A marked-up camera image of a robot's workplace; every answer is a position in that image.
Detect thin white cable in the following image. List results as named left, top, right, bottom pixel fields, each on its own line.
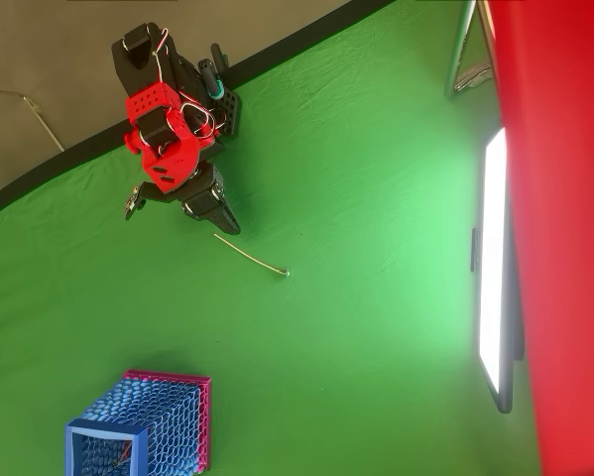
left=0, top=87, right=65, bottom=152

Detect white light panel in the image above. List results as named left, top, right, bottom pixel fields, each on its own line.
left=471, top=126, right=526, bottom=416

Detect black clamp with teal ring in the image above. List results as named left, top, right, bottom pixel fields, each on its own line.
left=196, top=43, right=228, bottom=103

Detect blue and magenta mesh basket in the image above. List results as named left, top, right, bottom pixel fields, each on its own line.
left=64, top=369, right=212, bottom=476

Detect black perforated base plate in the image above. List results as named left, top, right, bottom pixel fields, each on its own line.
left=207, top=87, right=242, bottom=159

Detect red blurred foreground object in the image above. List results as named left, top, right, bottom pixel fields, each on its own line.
left=483, top=0, right=594, bottom=476

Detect thin sticks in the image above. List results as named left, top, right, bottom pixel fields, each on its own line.
left=111, top=439, right=134, bottom=467

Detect small wrist camera board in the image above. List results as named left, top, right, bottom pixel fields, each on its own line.
left=124, top=181, right=153, bottom=222

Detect green cloth with black edge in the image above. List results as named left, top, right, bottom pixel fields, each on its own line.
left=0, top=0, right=545, bottom=476

